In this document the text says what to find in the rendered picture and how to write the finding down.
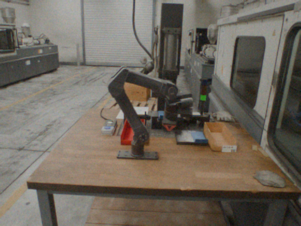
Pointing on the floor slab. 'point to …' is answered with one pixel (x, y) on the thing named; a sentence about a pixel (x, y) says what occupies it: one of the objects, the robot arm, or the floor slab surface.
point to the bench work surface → (155, 178)
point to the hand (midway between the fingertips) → (169, 127)
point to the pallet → (134, 104)
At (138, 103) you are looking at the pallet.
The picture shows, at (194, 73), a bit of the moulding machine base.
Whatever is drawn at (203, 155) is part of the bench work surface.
